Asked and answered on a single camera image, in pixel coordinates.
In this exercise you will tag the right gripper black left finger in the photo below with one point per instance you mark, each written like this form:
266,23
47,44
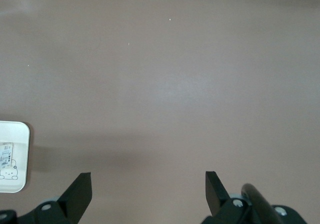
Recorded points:
80,191

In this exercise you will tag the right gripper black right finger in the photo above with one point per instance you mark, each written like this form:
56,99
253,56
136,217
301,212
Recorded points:
215,194

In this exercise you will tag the cream tray with bear print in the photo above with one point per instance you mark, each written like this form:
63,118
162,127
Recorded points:
17,138

